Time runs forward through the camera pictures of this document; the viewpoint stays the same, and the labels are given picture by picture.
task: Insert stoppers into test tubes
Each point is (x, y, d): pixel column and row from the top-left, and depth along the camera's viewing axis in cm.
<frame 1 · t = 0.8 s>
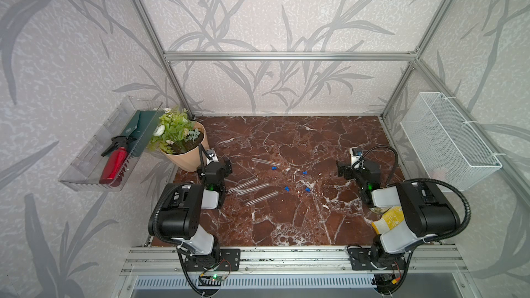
left hand: (214, 159, 93), fingers open
right hand: (347, 157, 95), fingers open
terracotta pot with green plant: (179, 138, 87), point 21 cm above the table
clear test tube: (261, 198, 90), on the table
clear test tube 2: (252, 188, 93), on the table
clear test tube 3: (232, 190, 93), on the table
clear test tube far: (256, 160, 104), on the table
blue stopper: (287, 188, 93), on the table
blue stopper 2: (274, 167, 100), on the table
blue stopper 3: (305, 172, 98), on the table
blue stopper 4: (307, 189, 93), on the table

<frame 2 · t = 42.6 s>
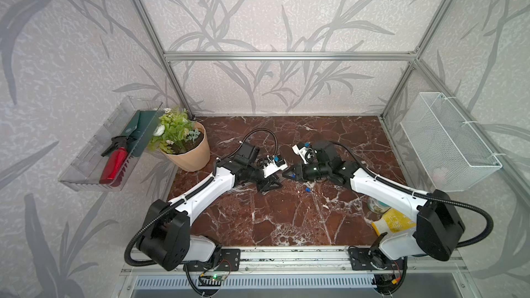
left hand: (279, 182, 79), fingers open
right hand: (283, 175, 76), fingers closed
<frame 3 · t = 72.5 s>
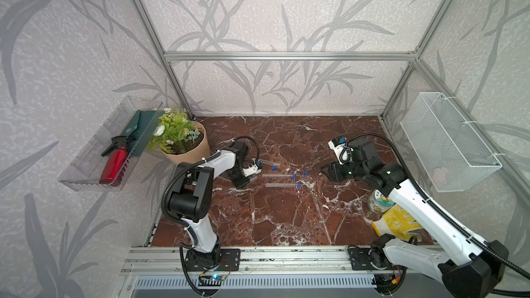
left hand: (241, 182, 94), fingers closed
right hand: (326, 165, 76), fingers open
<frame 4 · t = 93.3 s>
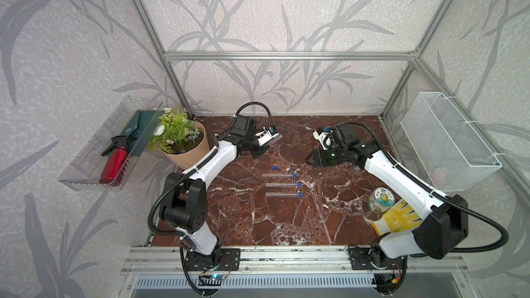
left hand: (266, 143, 89), fingers closed
right hand: (309, 159, 79), fingers open
clear test tube 3: (281, 194, 92), on the table
